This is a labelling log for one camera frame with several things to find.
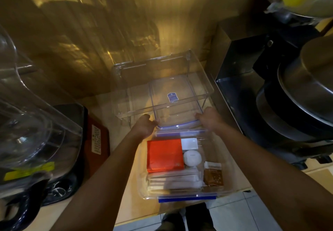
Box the person's left hand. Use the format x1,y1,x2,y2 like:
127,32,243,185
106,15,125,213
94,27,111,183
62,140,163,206
133,114,160,143

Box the person's right hand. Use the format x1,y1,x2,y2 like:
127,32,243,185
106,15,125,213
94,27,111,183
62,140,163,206
195,107,227,133

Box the clear lid with blue seal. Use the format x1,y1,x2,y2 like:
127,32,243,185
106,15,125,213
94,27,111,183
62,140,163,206
148,76,206,130

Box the person's left forearm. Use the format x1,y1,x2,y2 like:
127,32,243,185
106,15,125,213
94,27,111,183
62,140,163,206
49,131,146,231

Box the person's right forearm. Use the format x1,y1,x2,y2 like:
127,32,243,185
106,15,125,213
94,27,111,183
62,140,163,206
215,123,333,231

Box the white charger plug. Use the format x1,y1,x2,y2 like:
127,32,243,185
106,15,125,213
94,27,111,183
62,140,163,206
181,138,199,151

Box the orange flat box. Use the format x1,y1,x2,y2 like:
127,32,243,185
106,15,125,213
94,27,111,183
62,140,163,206
146,138,185,174

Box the clear acrylic shelf riser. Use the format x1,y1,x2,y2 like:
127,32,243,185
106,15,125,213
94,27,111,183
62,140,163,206
110,49,215,127

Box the clear plastic storage container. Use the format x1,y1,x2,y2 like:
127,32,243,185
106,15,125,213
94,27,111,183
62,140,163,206
137,129,235,203

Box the white round case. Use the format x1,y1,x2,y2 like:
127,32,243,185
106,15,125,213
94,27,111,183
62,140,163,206
183,150,202,167

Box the red-brown box with white label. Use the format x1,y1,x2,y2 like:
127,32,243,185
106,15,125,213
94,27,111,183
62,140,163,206
84,115,110,180

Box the brown and white packet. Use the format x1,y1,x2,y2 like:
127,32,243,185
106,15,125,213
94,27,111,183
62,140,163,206
203,161,224,187

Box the bundle of white wrapped sticks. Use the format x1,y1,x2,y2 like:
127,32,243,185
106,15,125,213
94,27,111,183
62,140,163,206
146,168,205,194

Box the stainless steel box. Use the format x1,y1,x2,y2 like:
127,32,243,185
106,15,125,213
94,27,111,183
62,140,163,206
208,17,283,131

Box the black cooking pot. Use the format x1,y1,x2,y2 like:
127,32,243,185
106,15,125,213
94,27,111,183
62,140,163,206
256,81,333,146

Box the black blender base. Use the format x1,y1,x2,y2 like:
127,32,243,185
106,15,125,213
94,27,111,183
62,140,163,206
42,104,89,206

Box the person's dark trousers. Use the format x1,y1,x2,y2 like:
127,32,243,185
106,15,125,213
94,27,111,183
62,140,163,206
156,203,217,231

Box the stainless steel pot lid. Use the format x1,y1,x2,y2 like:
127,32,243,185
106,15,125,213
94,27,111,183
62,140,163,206
277,35,333,127

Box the clear blender jar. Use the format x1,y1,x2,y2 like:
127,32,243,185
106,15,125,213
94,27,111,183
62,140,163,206
0,24,84,231

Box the steel bowl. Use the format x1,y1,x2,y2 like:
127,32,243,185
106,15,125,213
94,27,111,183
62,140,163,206
265,3,333,27

